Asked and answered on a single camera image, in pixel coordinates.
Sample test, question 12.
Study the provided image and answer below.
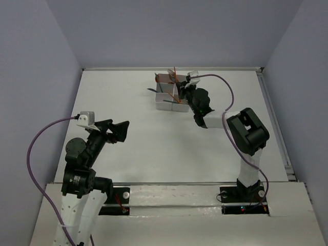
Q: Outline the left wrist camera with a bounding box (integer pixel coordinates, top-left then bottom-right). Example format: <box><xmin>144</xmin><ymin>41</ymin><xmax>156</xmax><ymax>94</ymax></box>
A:
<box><xmin>76</xmin><ymin>111</ymin><xmax>96</xmax><ymax>129</ymax></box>

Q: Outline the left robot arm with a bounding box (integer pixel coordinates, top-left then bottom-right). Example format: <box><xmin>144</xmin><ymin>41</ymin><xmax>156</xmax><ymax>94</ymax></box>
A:
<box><xmin>53</xmin><ymin>115</ymin><xmax>130</xmax><ymax>245</ymax></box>

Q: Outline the brown fork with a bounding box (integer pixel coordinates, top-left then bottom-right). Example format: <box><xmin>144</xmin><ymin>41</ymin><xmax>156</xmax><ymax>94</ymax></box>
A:
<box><xmin>168</xmin><ymin>74</ymin><xmax>175</xmax><ymax>84</ymax></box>

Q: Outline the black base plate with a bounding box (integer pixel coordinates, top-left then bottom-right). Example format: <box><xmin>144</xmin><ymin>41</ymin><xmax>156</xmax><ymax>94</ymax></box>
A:
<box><xmin>99</xmin><ymin>186</ymin><xmax>130</xmax><ymax>216</ymax></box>
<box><xmin>216</xmin><ymin>186</ymin><xmax>270</xmax><ymax>215</ymax></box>

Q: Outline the orange chopstick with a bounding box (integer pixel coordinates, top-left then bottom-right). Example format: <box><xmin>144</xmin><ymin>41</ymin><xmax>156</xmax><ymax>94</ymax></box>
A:
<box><xmin>174</xmin><ymin>66</ymin><xmax>181</xmax><ymax>101</ymax></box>

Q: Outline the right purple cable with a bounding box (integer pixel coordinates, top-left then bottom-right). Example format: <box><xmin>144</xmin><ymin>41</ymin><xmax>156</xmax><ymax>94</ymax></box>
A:
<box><xmin>197</xmin><ymin>74</ymin><xmax>269</xmax><ymax>208</ymax></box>

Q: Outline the purple cable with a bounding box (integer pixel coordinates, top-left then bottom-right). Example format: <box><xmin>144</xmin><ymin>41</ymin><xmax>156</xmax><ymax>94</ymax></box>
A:
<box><xmin>26</xmin><ymin>116</ymin><xmax>77</xmax><ymax>246</ymax></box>
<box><xmin>197</xmin><ymin>74</ymin><xmax>269</xmax><ymax>208</ymax></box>

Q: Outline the teal spoon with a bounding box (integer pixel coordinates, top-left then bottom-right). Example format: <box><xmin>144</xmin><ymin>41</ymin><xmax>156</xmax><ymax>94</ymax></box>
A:
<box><xmin>155</xmin><ymin>73</ymin><xmax>164</xmax><ymax>93</ymax></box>

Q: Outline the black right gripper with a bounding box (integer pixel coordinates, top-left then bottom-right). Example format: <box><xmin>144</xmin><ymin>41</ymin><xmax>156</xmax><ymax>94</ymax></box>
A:
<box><xmin>177</xmin><ymin>80</ymin><xmax>199</xmax><ymax>114</ymax></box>

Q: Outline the white right divided container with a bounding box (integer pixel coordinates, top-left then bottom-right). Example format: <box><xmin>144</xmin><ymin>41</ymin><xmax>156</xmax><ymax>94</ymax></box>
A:
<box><xmin>170</xmin><ymin>75</ymin><xmax>189</xmax><ymax>113</ymax></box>

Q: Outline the white left divided container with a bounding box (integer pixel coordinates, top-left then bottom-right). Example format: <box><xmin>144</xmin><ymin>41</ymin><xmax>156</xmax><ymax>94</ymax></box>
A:
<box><xmin>155</xmin><ymin>74</ymin><xmax>172</xmax><ymax>111</ymax></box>

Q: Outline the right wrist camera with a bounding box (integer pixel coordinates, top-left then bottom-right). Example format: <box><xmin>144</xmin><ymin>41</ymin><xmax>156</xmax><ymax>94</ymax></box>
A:
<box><xmin>185</xmin><ymin>71</ymin><xmax>200</xmax><ymax>88</ymax></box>

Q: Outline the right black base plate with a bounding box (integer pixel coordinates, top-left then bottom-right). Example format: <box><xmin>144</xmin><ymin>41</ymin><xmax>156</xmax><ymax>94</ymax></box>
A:
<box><xmin>216</xmin><ymin>186</ymin><xmax>270</xmax><ymax>215</ymax></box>

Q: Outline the teal chopstick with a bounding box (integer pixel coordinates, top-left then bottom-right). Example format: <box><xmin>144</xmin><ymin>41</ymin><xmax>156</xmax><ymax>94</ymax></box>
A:
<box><xmin>163</xmin><ymin>99</ymin><xmax>180</xmax><ymax>104</ymax></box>

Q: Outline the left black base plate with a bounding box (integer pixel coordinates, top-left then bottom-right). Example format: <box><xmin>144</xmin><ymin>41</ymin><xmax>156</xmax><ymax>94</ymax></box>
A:
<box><xmin>99</xmin><ymin>186</ymin><xmax>130</xmax><ymax>216</ymax></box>

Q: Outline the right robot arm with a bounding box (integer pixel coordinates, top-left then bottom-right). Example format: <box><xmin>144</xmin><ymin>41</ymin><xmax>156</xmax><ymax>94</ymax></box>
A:
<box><xmin>176</xmin><ymin>80</ymin><xmax>270</xmax><ymax>201</ymax></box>

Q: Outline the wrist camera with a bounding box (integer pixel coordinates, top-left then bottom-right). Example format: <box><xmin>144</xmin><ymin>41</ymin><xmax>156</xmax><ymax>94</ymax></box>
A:
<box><xmin>76</xmin><ymin>111</ymin><xmax>96</xmax><ymax>129</ymax></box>
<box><xmin>185</xmin><ymin>71</ymin><xmax>200</xmax><ymax>88</ymax></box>

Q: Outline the white divided container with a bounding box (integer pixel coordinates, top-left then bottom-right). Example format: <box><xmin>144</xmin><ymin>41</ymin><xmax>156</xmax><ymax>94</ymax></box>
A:
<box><xmin>170</xmin><ymin>75</ymin><xmax>189</xmax><ymax>113</ymax></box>
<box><xmin>155</xmin><ymin>74</ymin><xmax>172</xmax><ymax>111</ymax></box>

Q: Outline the orange fork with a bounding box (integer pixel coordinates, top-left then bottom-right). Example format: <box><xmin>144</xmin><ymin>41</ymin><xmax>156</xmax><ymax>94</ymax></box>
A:
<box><xmin>167</xmin><ymin>69</ymin><xmax>174</xmax><ymax>77</ymax></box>

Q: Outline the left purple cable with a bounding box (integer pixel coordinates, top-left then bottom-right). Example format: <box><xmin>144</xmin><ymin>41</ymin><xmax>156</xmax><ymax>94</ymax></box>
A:
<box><xmin>26</xmin><ymin>116</ymin><xmax>77</xmax><ymax>246</ymax></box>

